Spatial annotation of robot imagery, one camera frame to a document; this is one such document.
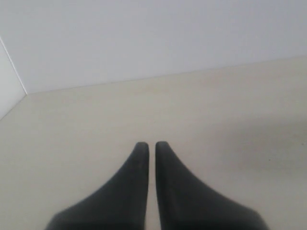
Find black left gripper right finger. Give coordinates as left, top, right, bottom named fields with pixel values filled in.
left=155, top=141, right=269, bottom=230

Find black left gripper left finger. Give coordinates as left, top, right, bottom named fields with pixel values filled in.
left=46, top=142, right=149, bottom=230

